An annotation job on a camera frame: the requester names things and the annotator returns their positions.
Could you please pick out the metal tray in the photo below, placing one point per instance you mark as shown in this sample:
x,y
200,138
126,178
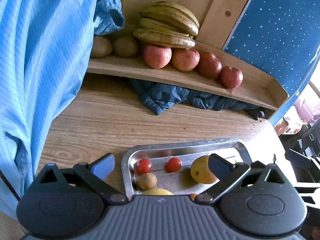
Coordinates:
x,y
180,150

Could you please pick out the red apple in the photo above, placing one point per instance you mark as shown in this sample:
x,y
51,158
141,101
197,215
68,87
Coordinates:
x,y
208,65
185,59
157,56
231,77

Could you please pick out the light blue striped garment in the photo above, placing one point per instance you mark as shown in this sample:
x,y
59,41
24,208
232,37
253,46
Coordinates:
x,y
37,67

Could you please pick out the crumpled light blue cloth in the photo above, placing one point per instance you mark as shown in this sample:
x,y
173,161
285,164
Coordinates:
x,y
108,10

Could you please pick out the small tangerine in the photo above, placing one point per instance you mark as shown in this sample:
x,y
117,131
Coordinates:
x,y
193,196

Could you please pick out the green red mango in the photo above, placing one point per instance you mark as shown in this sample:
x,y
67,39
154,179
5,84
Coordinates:
x,y
201,171

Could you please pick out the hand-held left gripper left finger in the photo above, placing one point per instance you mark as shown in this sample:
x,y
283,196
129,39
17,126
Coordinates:
x,y
103,166

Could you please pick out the blue white-dotted fabric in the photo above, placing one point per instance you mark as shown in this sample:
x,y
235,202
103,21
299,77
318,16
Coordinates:
x,y
275,30

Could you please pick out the bunch of ripe bananas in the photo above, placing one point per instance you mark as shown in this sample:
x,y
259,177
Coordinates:
x,y
167,25

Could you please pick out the pink blanket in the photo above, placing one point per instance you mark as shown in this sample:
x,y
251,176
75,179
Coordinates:
x,y
305,112

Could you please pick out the wooden desk shelf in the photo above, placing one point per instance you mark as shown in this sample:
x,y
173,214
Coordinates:
x,y
250,90

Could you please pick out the dark blue quilted cloth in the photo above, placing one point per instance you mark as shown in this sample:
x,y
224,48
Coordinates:
x,y
162,97

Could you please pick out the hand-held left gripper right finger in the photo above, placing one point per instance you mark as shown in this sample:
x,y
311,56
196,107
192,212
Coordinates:
x,y
220,166

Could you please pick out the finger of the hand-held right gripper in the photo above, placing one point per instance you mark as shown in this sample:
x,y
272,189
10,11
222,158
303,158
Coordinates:
x,y
300,160

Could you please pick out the small round brown longan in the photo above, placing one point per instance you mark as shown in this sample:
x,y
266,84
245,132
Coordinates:
x,y
147,181

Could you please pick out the yellow lemon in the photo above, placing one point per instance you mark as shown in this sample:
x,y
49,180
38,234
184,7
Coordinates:
x,y
157,192

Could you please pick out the red cherry tomato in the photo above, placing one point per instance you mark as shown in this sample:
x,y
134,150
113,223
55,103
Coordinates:
x,y
144,166
174,164

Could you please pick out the brown kiwi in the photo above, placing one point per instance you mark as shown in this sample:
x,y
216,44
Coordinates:
x,y
100,47
125,46

